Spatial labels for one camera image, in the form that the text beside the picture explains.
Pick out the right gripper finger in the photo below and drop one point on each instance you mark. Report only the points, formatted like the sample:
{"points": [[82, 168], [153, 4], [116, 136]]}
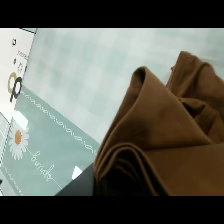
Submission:
{"points": [[81, 185]]}

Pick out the brown T-shirt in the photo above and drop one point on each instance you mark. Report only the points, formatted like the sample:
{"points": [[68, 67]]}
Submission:
{"points": [[166, 140]]}

